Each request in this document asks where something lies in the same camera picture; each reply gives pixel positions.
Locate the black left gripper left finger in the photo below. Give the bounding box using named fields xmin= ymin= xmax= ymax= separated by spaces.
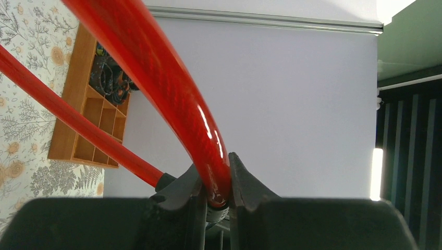
xmin=1 ymin=166 xmax=207 ymax=249

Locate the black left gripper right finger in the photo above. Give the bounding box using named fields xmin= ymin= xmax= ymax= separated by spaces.
xmin=229 ymin=153 xmax=418 ymax=249

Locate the red cable lock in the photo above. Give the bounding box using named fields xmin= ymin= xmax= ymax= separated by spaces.
xmin=1 ymin=1 xmax=231 ymax=208

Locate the orange wooden compartment tray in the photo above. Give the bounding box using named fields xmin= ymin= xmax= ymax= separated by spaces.
xmin=48 ymin=24 xmax=129 ymax=168

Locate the dark rolled fabric middle left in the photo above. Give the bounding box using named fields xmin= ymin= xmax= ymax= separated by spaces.
xmin=105 ymin=66 xmax=130 ymax=105

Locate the dark rolled fabric top left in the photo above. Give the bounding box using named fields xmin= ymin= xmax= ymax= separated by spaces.
xmin=89 ymin=42 xmax=113 ymax=96

